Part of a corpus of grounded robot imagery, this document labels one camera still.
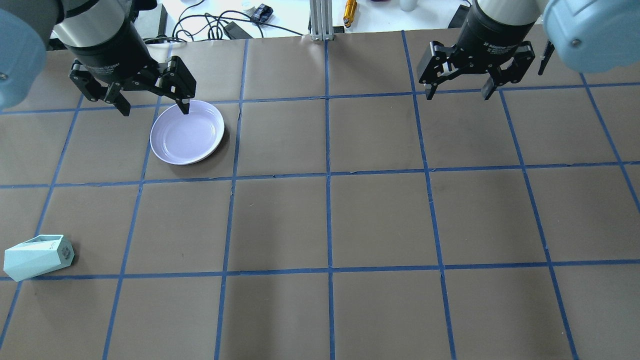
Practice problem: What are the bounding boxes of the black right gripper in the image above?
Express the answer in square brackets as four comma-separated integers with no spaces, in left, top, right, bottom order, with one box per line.
[417,5,535,101]

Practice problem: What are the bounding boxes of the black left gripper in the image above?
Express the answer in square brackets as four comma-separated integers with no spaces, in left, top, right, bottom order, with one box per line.
[65,20,197,117]

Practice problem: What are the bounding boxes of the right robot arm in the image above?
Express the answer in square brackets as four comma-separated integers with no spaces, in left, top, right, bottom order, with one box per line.
[417,0,640,100]

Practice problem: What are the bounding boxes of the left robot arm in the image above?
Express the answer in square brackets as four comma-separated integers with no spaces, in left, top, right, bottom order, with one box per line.
[0,0,197,116]

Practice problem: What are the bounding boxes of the lavender plate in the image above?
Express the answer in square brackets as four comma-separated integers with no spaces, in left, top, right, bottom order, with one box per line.
[150,100,226,166]

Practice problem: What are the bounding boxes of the white cup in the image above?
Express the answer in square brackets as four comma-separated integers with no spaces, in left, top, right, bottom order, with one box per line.
[398,0,418,12]

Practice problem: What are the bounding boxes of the black power adapter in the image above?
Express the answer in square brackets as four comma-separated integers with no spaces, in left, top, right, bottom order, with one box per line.
[222,22,253,40]

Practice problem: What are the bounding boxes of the small black device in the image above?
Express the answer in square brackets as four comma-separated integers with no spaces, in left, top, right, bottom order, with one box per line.
[250,3,274,25]

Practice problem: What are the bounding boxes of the yellow tool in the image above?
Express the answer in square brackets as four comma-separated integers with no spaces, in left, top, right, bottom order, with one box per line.
[343,0,358,28]

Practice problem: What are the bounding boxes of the black cable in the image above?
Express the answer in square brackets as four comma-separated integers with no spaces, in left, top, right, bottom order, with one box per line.
[145,0,306,45]

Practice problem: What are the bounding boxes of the aluminium frame post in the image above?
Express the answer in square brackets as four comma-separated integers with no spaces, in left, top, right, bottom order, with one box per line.
[309,0,334,41]

